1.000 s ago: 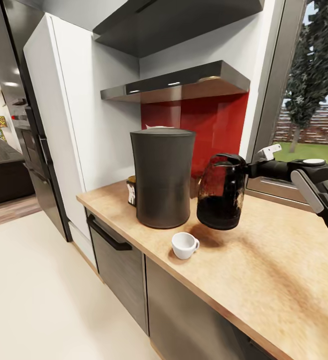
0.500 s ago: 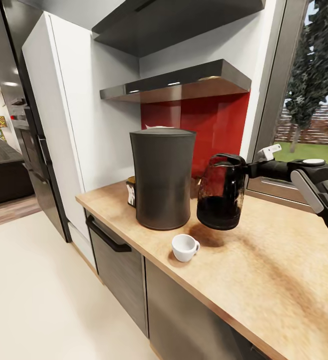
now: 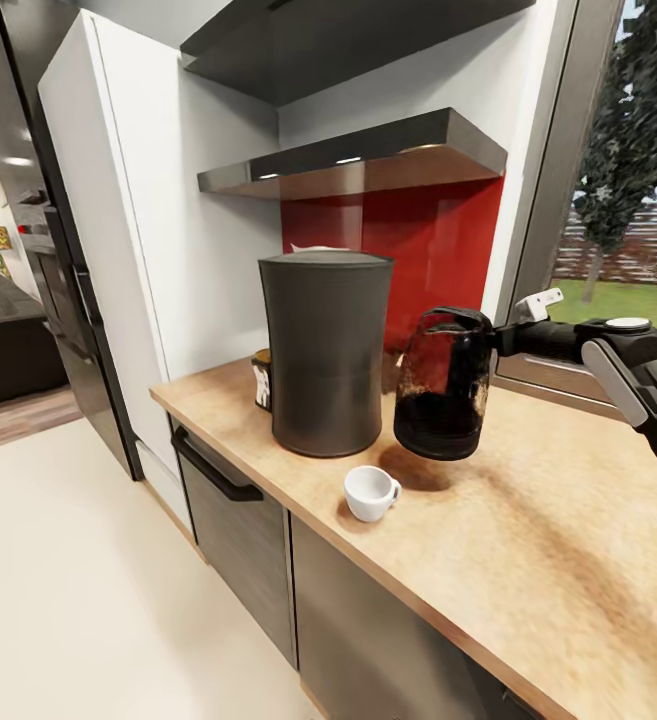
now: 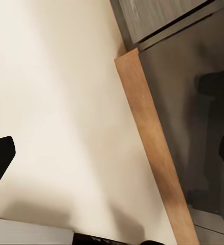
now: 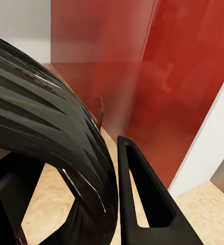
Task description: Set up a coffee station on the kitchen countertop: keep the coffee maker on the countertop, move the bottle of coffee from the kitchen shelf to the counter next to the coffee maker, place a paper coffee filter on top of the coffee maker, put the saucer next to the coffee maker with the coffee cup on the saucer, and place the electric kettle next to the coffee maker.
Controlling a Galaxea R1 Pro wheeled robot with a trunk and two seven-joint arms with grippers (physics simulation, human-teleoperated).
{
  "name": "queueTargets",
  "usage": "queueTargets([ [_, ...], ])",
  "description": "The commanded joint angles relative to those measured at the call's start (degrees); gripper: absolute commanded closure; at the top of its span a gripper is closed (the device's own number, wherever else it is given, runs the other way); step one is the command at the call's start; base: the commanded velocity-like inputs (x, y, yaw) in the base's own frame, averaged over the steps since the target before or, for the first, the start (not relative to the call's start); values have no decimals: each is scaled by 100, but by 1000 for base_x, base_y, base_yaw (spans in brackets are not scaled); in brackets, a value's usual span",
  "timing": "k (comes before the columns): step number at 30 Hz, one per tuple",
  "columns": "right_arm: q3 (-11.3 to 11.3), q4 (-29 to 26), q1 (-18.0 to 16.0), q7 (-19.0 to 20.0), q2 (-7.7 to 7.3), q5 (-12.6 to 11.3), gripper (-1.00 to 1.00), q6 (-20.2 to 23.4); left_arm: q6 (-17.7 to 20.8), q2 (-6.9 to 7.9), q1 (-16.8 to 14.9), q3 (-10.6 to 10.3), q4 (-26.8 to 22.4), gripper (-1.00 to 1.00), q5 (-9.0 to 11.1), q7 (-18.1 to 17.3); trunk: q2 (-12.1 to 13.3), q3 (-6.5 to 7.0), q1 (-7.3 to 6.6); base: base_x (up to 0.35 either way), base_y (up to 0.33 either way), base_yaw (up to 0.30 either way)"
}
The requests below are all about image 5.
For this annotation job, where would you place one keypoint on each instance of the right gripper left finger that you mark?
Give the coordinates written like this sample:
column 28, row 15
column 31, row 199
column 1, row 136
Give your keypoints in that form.
column 19, row 175

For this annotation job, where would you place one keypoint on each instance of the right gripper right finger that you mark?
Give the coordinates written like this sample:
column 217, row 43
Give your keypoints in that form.
column 167, row 223

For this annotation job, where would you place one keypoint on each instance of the electric kettle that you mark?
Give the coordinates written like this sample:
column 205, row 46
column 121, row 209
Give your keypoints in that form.
column 42, row 118

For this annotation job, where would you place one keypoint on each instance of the water glass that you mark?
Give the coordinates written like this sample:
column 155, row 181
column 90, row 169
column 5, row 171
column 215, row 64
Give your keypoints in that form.
column 94, row 105

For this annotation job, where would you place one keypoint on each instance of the fridge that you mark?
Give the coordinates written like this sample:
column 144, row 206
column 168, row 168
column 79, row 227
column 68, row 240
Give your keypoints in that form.
column 26, row 25

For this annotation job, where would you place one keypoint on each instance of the countertop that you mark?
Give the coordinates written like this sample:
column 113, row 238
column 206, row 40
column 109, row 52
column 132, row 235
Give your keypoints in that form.
column 203, row 206

